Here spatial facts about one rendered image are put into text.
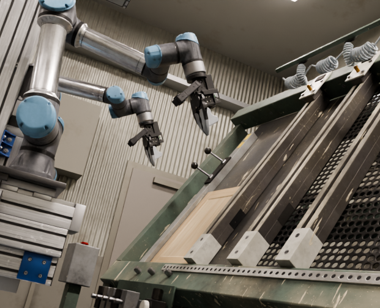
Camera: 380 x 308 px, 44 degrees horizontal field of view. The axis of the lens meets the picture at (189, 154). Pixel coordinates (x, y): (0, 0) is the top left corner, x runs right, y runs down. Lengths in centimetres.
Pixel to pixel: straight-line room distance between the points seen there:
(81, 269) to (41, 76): 101
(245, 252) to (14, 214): 74
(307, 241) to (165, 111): 431
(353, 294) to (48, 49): 115
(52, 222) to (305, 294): 81
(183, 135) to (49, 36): 405
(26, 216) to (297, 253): 83
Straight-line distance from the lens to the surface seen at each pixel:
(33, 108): 152
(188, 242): 206
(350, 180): 158
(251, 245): 158
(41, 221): 158
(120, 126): 535
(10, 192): 159
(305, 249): 140
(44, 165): 162
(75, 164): 484
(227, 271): 157
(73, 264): 225
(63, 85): 226
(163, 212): 250
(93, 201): 511
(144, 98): 229
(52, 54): 162
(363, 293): 116
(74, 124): 494
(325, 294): 122
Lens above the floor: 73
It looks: 18 degrees up
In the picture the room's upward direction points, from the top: 12 degrees clockwise
